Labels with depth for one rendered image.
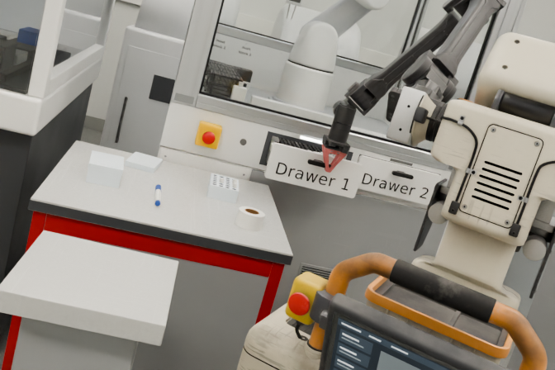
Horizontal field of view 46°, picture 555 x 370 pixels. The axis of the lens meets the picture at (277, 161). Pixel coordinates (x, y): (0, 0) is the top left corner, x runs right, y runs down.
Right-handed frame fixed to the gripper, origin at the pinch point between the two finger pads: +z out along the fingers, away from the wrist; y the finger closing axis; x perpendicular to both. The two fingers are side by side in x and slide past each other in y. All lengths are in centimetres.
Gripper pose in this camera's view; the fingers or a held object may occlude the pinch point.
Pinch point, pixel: (328, 168)
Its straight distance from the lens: 198.1
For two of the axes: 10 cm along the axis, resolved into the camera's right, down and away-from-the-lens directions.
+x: -9.5, -2.4, -1.8
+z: -2.7, 9.4, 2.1
